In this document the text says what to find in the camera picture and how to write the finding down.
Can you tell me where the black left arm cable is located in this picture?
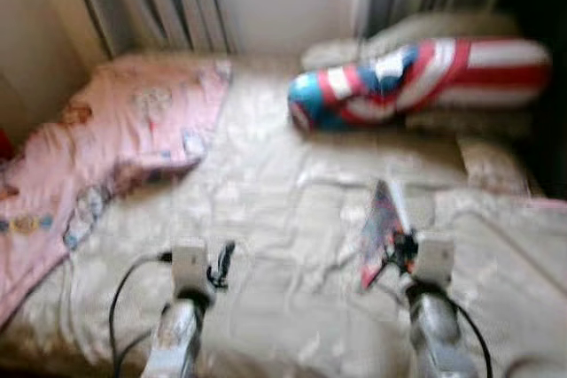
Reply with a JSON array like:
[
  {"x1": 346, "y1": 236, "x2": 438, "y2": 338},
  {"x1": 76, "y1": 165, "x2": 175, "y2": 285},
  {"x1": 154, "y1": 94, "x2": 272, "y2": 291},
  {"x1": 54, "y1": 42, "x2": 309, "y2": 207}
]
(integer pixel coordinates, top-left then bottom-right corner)
[{"x1": 108, "y1": 252, "x2": 174, "y2": 378}]

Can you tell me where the beige floral pillow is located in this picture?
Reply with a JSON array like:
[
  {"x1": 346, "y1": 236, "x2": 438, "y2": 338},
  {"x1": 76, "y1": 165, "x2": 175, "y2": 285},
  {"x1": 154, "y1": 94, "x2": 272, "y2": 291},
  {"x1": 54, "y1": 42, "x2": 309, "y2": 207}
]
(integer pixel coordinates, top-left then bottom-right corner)
[{"x1": 425, "y1": 190, "x2": 567, "y2": 378}]

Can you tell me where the small cartoon print pillow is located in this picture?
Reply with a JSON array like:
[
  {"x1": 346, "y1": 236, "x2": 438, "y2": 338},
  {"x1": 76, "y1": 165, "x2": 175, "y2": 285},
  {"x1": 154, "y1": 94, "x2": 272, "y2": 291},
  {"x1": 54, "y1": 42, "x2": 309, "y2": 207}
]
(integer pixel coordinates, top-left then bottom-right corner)
[{"x1": 456, "y1": 135, "x2": 531, "y2": 195}]

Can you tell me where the colourful comic magazine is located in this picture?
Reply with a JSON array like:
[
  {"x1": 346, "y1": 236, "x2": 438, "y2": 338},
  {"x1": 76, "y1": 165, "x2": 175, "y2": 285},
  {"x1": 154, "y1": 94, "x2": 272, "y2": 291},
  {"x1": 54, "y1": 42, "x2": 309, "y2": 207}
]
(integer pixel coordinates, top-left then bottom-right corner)
[{"x1": 359, "y1": 179, "x2": 413, "y2": 290}]

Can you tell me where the red white blue bolster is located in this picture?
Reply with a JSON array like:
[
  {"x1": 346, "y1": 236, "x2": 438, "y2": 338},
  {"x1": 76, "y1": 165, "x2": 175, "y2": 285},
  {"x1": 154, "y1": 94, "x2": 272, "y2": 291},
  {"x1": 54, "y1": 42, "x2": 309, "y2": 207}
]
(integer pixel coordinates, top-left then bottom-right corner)
[{"x1": 288, "y1": 37, "x2": 552, "y2": 134}]

